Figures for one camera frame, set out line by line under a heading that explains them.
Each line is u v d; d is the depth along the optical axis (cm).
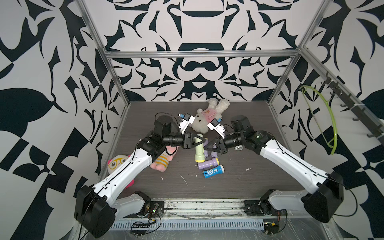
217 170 83
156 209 73
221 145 61
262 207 68
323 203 38
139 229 72
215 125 64
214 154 61
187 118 64
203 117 98
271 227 71
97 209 38
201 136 66
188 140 61
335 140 66
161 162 83
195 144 64
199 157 66
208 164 87
